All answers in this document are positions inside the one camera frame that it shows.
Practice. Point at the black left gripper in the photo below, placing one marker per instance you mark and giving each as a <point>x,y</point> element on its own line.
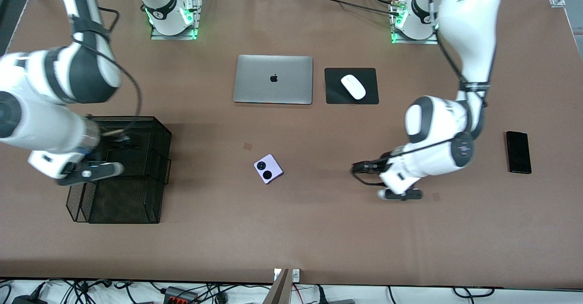
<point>372,166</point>

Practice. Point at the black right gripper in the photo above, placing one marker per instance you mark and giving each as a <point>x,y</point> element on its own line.
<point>115,142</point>

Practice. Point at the lilac flip phone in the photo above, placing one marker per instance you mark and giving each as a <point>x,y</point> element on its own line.
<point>275,167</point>

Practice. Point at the long black phone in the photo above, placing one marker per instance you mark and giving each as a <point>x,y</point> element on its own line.
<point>519,153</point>

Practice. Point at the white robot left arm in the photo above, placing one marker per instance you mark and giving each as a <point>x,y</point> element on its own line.
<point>469,21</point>

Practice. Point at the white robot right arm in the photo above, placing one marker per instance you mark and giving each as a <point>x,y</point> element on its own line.
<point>36,126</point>

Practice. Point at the black mesh two-tier tray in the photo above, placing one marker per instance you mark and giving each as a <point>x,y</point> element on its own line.
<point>127,199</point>

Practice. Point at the black mouse pad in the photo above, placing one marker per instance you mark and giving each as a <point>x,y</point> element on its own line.
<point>371,94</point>

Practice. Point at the white computer mouse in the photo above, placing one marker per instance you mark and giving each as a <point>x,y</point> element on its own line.
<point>353,87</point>

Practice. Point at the silver laptop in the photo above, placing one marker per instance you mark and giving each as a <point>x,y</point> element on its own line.
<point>255,80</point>

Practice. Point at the black orange power strip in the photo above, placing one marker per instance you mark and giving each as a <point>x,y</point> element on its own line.
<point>180,297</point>

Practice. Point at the black power adapter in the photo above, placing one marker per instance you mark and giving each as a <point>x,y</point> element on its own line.
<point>25,300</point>

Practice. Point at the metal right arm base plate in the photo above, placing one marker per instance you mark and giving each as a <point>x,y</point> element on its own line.
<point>175,37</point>

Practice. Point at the small white metal bracket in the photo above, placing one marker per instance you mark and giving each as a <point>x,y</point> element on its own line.
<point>296,274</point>
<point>276,274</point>

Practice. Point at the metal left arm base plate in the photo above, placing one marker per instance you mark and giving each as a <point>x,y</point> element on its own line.
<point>414,42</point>

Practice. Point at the brown angled post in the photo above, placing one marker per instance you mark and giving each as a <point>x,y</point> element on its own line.
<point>278,292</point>

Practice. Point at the silver corner bracket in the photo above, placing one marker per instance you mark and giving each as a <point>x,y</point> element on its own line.
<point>558,0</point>

